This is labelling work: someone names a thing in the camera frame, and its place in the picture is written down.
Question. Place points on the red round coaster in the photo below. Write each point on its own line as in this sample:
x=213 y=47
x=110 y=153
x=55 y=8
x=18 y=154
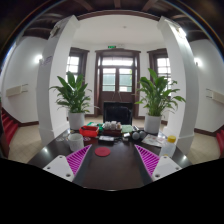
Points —
x=102 y=151

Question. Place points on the red plastic box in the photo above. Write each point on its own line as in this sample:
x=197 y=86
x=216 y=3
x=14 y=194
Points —
x=89 y=131

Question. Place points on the left wall air conditioner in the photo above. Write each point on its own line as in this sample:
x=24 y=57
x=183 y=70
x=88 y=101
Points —
x=16 y=90

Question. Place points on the black chair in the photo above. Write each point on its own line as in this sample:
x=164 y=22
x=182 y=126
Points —
x=118 y=111

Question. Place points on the white ceramic mug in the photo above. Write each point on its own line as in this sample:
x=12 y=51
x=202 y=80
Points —
x=75 y=141

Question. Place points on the paper sheet on table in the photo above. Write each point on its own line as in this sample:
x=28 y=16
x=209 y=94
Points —
x=153 y=140

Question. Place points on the clear bottle yellow cap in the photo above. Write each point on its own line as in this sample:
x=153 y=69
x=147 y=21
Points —
x=168 y=148

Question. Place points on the tray of small cups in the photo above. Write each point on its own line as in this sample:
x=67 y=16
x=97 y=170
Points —
x=112 y=128

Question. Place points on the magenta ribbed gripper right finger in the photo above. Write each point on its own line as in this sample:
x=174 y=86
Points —
x=157 y=167

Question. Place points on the right potted green plant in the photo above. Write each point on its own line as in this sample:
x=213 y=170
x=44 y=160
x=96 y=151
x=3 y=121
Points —
x=159 y=95

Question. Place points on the potted green plant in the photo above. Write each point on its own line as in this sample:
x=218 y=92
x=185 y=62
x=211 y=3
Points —
x=72 y=96
x=159 y=95

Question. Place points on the right wall air conditioner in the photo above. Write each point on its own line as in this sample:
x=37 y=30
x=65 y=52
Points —
x=216 y=96

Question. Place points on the dark wooden double door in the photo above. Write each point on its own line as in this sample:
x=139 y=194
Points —
x=117 y=72

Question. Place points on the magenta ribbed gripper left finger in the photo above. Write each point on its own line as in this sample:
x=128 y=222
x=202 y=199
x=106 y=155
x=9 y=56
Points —
x=67 y=167

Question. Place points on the left potted green plant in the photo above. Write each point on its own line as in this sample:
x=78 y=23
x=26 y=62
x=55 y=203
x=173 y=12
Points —
x=72 y=96

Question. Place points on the green exit sign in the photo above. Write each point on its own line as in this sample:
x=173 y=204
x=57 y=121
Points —
x=111 y=47

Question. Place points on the grey round balls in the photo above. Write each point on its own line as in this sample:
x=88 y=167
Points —
x=138 y=135

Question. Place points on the wall air conditioner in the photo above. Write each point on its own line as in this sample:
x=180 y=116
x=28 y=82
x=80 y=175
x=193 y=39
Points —
x=16 y=90
x=216 y=96

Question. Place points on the green notebook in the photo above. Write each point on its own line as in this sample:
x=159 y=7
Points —
x=127 y=128

